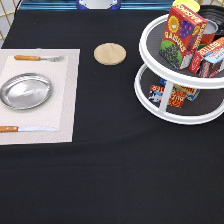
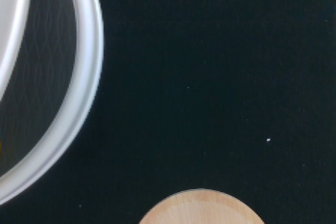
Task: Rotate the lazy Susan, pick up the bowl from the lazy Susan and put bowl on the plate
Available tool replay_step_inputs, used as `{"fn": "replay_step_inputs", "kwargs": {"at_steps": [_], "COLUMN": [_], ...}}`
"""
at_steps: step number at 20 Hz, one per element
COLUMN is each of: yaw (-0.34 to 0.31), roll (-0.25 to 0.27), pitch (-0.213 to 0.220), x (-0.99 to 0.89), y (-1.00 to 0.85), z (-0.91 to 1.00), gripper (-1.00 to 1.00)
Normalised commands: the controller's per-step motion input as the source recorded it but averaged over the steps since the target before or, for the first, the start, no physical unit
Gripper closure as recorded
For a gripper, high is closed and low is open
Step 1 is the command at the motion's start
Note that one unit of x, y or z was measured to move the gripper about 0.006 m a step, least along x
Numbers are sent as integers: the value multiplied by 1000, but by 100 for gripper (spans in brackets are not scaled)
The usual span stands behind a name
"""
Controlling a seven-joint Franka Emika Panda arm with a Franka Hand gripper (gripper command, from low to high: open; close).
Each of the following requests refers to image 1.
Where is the red butter box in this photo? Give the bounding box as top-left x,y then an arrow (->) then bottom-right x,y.
189,37 -> 224,78

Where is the red raisins box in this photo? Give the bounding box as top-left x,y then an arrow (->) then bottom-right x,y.
159,4 -> 207,70

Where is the red can grey lid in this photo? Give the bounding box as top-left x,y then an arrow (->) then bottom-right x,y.
200,20 -> 218,45

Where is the blue yellow small box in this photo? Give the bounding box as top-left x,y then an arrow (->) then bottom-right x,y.
170,84 -> 200,102

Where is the beige woven placemat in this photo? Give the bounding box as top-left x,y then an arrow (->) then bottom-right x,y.
0,49 -> 80,145

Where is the black ribbed bowl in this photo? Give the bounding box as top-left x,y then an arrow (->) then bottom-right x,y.
198,5 -> 224,36

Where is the silver metal plate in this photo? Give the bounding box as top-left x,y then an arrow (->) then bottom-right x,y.
0,73 -> 53,110

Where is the wooden handled knife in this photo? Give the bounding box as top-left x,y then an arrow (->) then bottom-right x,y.
0,126 -> 57,133

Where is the wooden handled fork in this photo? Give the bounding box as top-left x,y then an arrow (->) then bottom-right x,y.
14,55 -> 64,62

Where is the round wooden coaster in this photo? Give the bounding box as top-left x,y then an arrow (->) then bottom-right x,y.
94,43 -> 126,65

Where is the yellow green parmesan canister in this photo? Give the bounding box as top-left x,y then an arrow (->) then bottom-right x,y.
173,0 -> 200,12

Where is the white two-tier lazy Susan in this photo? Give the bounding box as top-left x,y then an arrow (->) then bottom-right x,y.
134,15 -> 224,125

